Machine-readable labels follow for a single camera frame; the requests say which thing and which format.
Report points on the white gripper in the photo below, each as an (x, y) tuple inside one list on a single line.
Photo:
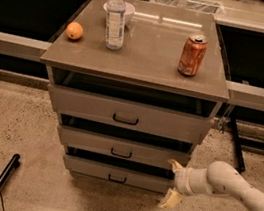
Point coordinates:
[(181, 181)]

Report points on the grey bottom drawer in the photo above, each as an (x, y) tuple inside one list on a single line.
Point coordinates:
[(117, 175)]

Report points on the grey drawer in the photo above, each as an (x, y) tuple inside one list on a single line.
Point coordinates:
[(120, 148), (130, 115), (117, 175)]

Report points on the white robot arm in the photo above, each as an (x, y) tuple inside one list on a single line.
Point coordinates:
[(217, 179)]

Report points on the grey drawer cabinet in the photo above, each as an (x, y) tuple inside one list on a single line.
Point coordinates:
[(143, 71)]

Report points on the grey middle drawer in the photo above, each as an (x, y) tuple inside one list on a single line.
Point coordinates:
[(120, 148)]

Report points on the grey top drawer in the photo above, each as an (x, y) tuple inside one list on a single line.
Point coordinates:
[(130, 115)]

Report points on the black wheeled stand leg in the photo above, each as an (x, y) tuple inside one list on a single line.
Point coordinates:
[(240, 167)]

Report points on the orange soda can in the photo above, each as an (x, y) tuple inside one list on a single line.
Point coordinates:
[(192, 54)]

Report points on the clear plastic water bottle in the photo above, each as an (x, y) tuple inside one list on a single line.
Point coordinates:
[(115, 23)]

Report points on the orange fruit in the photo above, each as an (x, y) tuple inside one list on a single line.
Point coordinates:
[(74, 31)]

